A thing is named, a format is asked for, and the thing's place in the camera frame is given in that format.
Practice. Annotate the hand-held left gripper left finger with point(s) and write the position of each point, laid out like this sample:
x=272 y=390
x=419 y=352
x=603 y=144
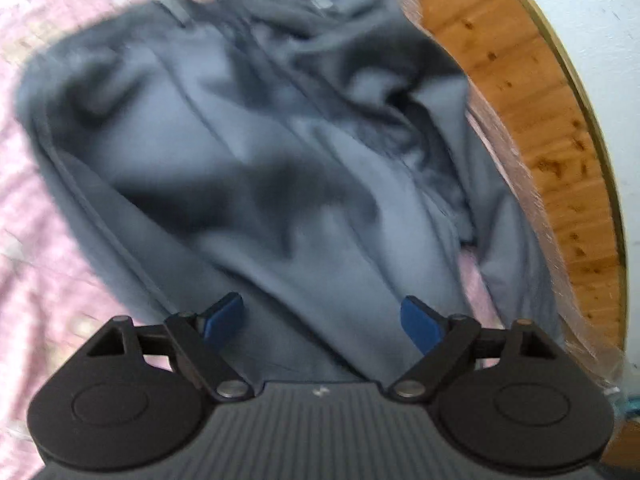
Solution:
x=225 y=314

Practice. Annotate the grey garment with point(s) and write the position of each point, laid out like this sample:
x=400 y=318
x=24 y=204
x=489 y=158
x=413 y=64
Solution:
x=250 y=160

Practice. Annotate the brass floor trim strip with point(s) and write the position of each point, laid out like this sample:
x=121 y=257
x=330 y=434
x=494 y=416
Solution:
x=608 y=162

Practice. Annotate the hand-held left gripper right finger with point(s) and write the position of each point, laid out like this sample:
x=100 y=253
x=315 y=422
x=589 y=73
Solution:
x=420 y=325

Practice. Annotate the pink printed bed sheet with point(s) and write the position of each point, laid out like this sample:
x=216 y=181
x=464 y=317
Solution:
x=45 y=240

